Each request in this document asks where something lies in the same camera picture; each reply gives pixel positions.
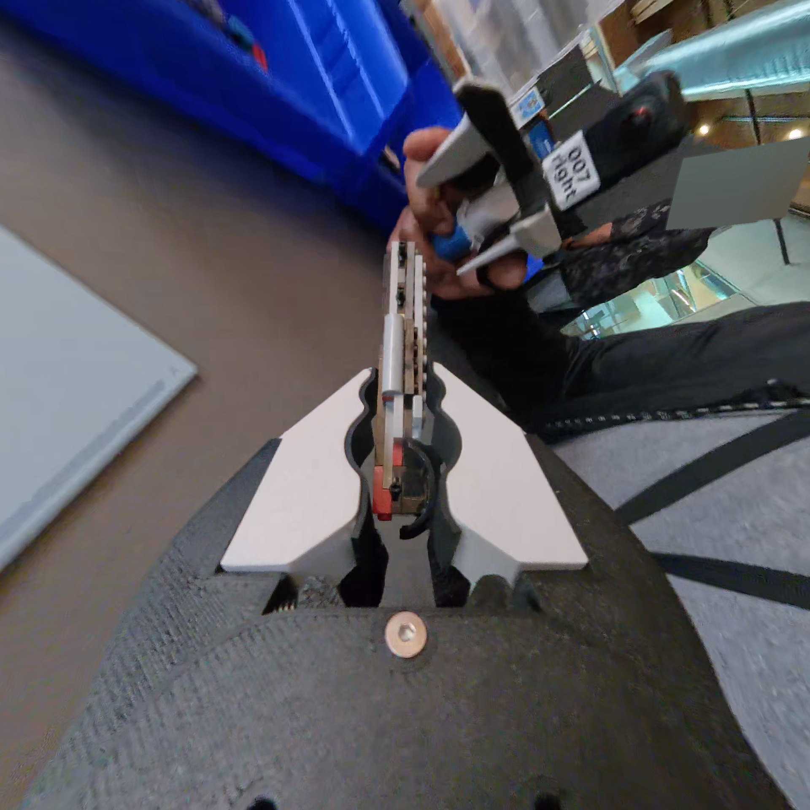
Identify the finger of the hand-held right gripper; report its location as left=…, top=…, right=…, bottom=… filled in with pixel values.
left=456, top=208, right=565, bottom=277
left=414, top=116, right=502, bottom=189

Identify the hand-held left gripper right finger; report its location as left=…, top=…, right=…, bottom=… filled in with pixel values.
left=432, top=362, right=591, bottom=599

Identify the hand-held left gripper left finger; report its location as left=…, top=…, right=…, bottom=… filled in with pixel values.
left=219, top=367, right=381, bottom=575

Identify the toy brick assembly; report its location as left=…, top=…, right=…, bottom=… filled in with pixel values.
left=371, top=239, right=439, bottom=540

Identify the person's right forearm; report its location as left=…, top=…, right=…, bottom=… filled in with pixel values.
left=432, top=294, right=810, bottom=426

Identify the person's right hand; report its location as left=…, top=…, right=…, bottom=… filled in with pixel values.
left=387, top=125, right=530, bottom=302

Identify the blue plastic bin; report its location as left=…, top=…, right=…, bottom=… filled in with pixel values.
left=0, top=0, right=415, bottom=186
left=326, top=57, right=464, bottom=232

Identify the small printed card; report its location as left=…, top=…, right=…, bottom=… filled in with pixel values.
left=514, top=87, right=546, bottom=129

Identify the clear plastic drawer organizer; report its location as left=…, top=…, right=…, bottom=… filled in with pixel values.
left=405, top=0, right=630, bottom=86

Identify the pile of loose toy bricks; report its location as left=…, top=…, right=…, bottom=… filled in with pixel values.
left=190, top=0, right=272, bottom=73

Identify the pale blue instruction booklet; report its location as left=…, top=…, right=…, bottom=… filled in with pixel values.
left=0, top=224, right=199, bottom=570

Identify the grey sweatshirt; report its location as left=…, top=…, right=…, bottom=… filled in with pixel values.
left=551, top=408, right=810, bottom=810

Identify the silver metal air duct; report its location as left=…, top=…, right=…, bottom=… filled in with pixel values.
left=617, top=0, right=810, bottom=103

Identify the black shoulder strap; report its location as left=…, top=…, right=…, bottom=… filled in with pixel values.
left=652, top=552, right=810, bottom=612
left=615, top=410, right=810, bottom=526

